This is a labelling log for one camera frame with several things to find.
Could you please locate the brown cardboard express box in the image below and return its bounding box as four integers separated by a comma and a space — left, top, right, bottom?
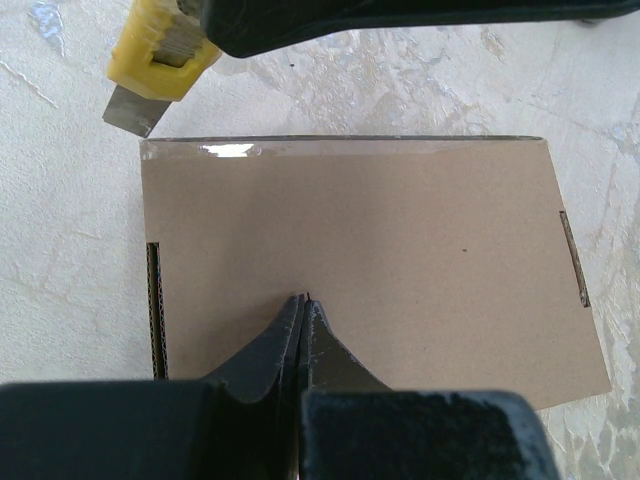
140, 137, 611, 409

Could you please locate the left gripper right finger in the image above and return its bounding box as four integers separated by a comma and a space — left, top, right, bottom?
299, 300, 559, 479

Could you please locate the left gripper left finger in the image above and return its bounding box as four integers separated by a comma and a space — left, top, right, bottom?
1, 295, 305, 479

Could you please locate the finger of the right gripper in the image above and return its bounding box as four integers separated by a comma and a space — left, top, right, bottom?
200, 0, 639, 58

